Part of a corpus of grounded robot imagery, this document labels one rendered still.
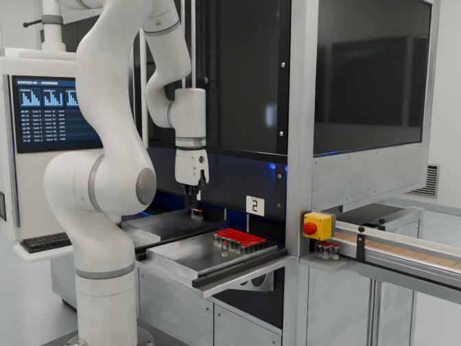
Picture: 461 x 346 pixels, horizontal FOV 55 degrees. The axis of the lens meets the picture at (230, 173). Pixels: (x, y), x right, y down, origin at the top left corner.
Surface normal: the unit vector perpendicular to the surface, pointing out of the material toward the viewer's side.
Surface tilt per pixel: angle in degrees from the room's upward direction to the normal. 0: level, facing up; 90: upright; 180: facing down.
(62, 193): 100
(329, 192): 90
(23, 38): 90
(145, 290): 90
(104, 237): 30
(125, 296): 90
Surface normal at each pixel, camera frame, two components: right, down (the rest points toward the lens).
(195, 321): -0.72, 0.11
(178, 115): -0.51, 0.15
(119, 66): 0.78, 0.08
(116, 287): 0.56, 0.14
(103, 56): 0.30, 0.18
